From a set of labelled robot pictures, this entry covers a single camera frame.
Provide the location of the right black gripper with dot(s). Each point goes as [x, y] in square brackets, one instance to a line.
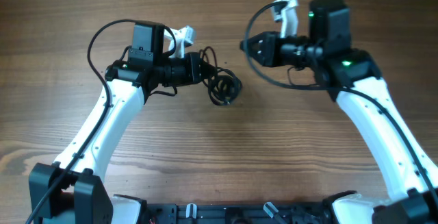
[271, 55]

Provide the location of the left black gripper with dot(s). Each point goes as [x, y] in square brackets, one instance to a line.
[191, 59]

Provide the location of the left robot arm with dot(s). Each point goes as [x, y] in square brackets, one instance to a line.
[71, 189]

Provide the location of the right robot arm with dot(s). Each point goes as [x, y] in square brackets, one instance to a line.
[355, 83]

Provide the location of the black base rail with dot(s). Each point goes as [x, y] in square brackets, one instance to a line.
[268, 213]

